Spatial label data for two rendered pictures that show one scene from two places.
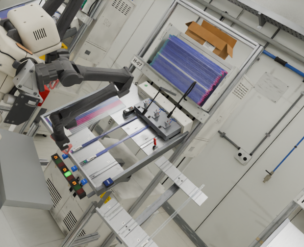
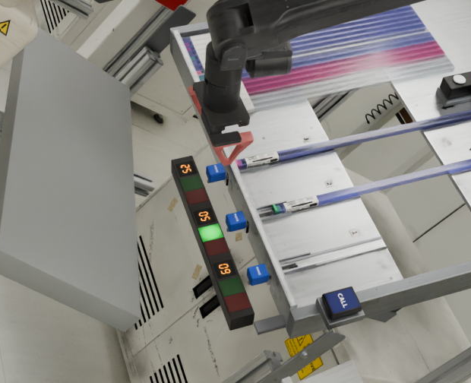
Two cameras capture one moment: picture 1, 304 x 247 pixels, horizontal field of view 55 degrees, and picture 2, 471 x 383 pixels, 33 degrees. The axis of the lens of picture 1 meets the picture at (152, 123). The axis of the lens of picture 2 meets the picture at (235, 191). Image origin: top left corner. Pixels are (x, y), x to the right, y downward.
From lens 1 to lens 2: 0.46 m
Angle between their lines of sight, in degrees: 14
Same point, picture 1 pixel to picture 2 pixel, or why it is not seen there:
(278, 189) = not seen: outside the picture
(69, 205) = (181, 336)
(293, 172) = not seen: outside the picture
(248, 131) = not seen: outside the picture
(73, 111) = (298, 9)
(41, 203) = (104, 299)
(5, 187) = (5, 209)
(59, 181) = (169, 255)
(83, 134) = (289, 120)
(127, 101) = (462, 55)
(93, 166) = (299, 234)
